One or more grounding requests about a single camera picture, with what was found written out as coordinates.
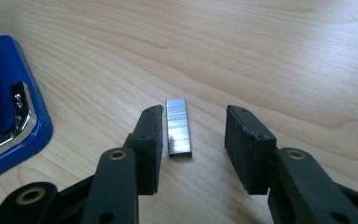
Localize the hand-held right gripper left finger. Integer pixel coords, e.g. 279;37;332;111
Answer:
123;104;165;196

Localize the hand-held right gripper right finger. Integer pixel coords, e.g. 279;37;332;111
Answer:
224;105;278;196

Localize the silver strip of staples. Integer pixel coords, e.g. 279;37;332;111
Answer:
165;97;193;158

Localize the blue stapler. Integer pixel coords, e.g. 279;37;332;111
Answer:
0;6;54;185

